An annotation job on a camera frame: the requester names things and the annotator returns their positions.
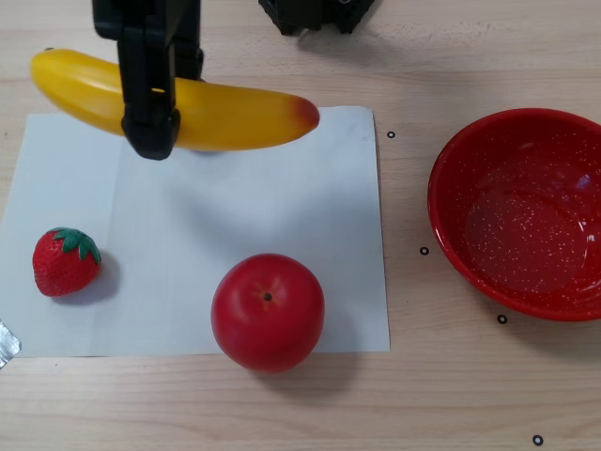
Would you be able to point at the red speckled bowl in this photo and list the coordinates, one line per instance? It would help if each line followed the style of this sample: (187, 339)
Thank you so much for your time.
(516, 235)

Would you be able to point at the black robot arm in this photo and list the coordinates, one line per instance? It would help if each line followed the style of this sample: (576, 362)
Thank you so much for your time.
(319, 11)

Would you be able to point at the white paper sheet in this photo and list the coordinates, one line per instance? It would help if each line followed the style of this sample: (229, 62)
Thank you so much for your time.
(188, 211)

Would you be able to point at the red toy strawberry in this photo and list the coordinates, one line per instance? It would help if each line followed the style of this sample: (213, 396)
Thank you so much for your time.
(63, 268)

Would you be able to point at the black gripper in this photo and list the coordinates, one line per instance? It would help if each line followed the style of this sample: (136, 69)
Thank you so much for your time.
(146, 70)

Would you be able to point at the red toy apple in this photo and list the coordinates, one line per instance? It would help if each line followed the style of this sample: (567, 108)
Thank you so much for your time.
(267, 315)

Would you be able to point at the grey duct tape piece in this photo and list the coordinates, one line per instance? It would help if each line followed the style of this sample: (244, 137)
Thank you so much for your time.
(7, 345)

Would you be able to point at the yellow toy banana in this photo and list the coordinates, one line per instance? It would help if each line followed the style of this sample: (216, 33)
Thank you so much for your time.
(235, 117)

